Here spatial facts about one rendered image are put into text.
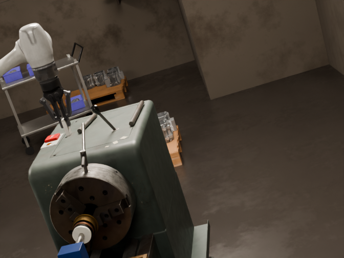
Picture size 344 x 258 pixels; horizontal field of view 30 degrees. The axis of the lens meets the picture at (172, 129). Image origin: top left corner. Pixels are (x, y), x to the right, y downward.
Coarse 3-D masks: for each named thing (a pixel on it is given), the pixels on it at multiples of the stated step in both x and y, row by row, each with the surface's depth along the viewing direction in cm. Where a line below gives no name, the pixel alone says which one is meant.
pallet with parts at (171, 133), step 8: (160, 120) 579; (168, 120) 594; (168, 128) 570; (176, 128) 596; (168, 136) 570; (176, 136) 581; (168, 144) 567; (176, 144) 561; (176, 152) 545; (176, 160) 548
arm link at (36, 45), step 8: (32, 24) 232; (24, 32) 230; (32, 32) 230; (40, 32) 231; (24, 40) 231; (32, 40) 230; (40, 40) 231; (48, 40) 234; (24, 48) 232; (32, 48) 231; (40, 48) 231; (48, 48) 233; (32, 56) 232; (40, 56) 232; (48, 56) 234; (32, 64) 234; (40, 64) 233
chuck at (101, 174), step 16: (80, 176) 235; (96, 176) 235; (112, 176) 239; (80, 192) 236; (96, 192) 236; (112, 192) 235; (128, 192) 241; (64, 208) 239; (128, 208) 237; (64, 224) 242; (112, 224) 240; (128, 224) 239; (96, 240) 243; (112, 240) 242
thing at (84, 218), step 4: (80, 216) 230; (84, 216) 229; (88, 216) 230; (92, 216) 230; (76, 220) 229; (80, 220) 227; (84, 220) 227; (88, 220) 227; (92, 220) 229; (96, 220) 230; (76, 224) 226; (80, 224) 225; (84, 224) 225; (88, 224) 226; (92, 224) 227; (96, 224) 230; (92, 228) 226; (96, 228) 230; (72, 232) 226; (92, 232) 225; (92, 236) 226
